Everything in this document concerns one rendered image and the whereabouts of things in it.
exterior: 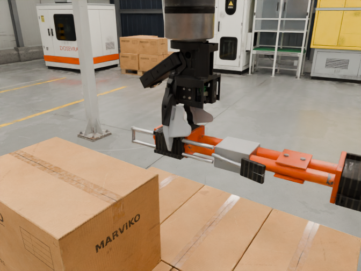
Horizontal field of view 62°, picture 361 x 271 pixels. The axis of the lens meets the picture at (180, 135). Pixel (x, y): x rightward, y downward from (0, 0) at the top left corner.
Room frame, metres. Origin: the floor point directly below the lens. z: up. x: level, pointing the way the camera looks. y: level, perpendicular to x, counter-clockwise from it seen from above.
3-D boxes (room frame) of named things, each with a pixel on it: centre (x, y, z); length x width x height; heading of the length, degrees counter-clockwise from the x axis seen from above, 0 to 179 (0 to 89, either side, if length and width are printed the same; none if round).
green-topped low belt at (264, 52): (7.73, -2.46, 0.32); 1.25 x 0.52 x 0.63; 61
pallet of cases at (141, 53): (8.02, 0.80, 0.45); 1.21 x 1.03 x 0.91; 61
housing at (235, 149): (0.52, -0.11, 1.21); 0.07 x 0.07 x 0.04; 58
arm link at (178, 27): (0.58, -0.02, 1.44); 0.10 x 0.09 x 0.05; 147
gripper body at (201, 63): (0.57, -0.02, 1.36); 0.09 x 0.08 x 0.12; 57
